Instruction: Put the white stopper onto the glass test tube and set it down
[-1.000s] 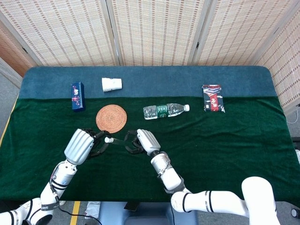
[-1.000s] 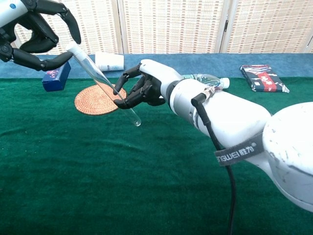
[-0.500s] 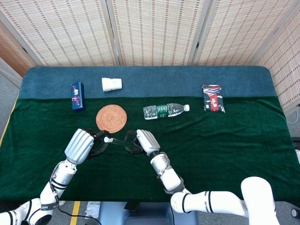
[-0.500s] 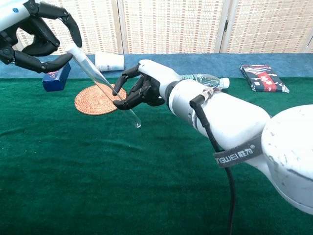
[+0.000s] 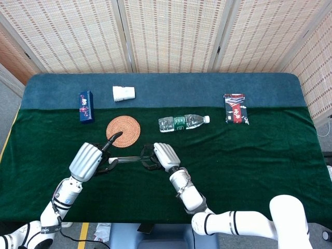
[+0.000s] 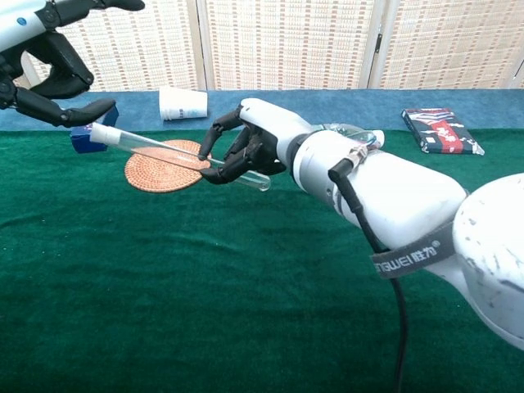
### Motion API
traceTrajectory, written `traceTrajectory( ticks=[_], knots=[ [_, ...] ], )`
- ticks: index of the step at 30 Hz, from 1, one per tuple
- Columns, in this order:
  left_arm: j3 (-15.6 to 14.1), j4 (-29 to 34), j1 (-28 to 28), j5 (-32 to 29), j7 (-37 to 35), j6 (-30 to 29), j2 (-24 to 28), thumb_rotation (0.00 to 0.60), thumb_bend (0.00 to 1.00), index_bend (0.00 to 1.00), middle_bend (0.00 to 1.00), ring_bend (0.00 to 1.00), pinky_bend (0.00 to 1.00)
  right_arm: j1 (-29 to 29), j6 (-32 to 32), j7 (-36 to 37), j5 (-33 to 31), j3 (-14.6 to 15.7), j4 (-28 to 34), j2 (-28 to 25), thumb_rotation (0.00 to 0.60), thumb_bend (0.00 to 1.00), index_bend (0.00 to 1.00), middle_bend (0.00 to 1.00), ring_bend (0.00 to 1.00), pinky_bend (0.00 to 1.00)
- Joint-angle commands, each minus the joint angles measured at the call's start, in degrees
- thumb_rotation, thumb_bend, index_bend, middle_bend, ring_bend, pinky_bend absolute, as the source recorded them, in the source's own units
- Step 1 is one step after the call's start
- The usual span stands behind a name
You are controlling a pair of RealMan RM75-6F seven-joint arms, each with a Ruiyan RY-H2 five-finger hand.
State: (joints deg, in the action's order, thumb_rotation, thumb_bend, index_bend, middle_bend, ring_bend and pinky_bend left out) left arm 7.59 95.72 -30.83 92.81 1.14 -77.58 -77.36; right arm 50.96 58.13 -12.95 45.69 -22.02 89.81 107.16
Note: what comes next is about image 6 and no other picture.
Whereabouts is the beige woven screen panel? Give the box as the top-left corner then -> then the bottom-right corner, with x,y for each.
22,0 -> 208,93
368,0 -> 524,90
196,0 -> 390,91

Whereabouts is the clear glass tube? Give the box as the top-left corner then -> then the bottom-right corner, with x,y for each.
110,126 -> 271,192

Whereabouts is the small white cap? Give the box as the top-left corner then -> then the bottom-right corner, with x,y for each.
89,122 -> 122,145

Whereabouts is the green velvet cloth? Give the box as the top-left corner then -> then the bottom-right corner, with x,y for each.
0,129 -> 524,393

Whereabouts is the round woven coaster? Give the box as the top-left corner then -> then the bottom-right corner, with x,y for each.
124,138 -> 214,194

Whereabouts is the blue table cloth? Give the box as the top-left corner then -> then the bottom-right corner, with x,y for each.
0,88 -> 524,133

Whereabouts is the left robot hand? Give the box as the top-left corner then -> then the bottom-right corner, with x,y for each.
0,0 -> 147,129

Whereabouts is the grey velcro strap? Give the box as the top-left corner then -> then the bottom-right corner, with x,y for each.
370,220 -> 455,280

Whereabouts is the white paper cup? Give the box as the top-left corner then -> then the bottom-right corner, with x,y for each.
158,85 -> 209,122

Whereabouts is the clear plastic water bottle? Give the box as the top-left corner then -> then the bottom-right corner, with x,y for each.
317,121 -> 386,151

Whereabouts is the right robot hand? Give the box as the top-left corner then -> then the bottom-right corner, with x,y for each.
197,97 -> 316,185

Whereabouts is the blue printed box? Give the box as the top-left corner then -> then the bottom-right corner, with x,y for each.
70,104 -> 120,155

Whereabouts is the black red printed packet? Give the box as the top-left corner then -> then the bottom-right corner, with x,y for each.
400,107 -> 486,156

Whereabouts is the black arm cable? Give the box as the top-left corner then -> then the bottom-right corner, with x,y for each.
329,157 -> 410,393

